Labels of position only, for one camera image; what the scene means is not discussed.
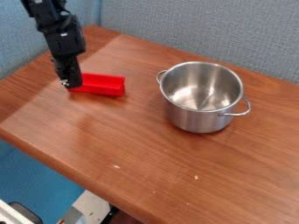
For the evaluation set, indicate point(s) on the black chair part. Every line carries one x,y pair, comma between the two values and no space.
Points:
25,212

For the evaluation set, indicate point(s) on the white object at corner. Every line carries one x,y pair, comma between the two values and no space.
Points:
9,216

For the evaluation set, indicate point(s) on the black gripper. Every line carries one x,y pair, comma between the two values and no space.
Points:
59,25

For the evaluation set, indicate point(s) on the red rectangular block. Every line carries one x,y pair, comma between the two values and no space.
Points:
102,84

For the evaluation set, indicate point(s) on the white table leg bracket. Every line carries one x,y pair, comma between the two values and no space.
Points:
88,210

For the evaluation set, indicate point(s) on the stainless steel pot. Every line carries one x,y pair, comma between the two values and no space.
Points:
203,95

